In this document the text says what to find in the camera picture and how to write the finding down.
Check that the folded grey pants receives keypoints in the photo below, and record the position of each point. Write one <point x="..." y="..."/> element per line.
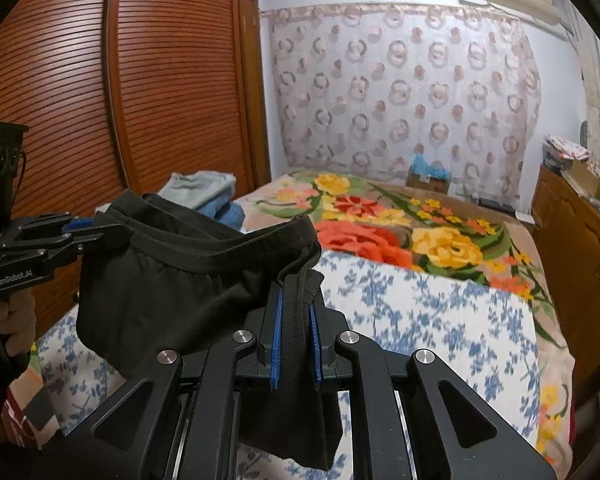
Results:
<point x="200" y="187"/>

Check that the white lace curtain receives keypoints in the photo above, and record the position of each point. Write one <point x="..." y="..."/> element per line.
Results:
<point x="592" y="90"/>

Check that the patterned fabric box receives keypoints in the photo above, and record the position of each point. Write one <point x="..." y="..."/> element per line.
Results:
<point x="565" y="152"/>

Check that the wooden sideboard cabinet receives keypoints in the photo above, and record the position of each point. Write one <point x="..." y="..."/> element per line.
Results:
<point x="580" y="260"/>

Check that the black pants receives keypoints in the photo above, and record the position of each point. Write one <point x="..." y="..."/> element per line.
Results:
<point x="180" y="290"/>

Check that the peach flowered blanket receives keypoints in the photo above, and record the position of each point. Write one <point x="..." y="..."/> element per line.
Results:
<point x="430" y="230"/>

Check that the circle patterned curtain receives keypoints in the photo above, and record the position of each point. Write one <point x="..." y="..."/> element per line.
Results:
<point x="405" y="90"/>

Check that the blue toy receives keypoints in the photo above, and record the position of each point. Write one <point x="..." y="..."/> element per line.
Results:
<point x="427" y="167"/>

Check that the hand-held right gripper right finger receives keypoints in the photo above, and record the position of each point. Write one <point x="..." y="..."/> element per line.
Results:
<point x="314" y="345"/>

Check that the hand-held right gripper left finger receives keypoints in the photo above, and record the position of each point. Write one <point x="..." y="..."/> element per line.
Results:
<point x="275" y="340"/>

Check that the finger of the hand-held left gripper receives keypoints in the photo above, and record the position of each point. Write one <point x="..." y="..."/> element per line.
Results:
<point x="80" y="225"/>
<point x="75" y="249"/>

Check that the white blue floral bed sheet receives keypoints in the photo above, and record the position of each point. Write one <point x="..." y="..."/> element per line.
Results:
<point x="430" y="340"/>

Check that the brown louvered wardrobe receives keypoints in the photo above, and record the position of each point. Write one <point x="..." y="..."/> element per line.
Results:
<point x="130" y="85"/>

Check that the cardboard box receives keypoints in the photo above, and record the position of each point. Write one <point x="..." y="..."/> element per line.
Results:
<point x="587" y="180"/>

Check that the person's left hand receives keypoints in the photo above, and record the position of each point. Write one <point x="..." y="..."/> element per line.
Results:
<point x="17" y="315"/>

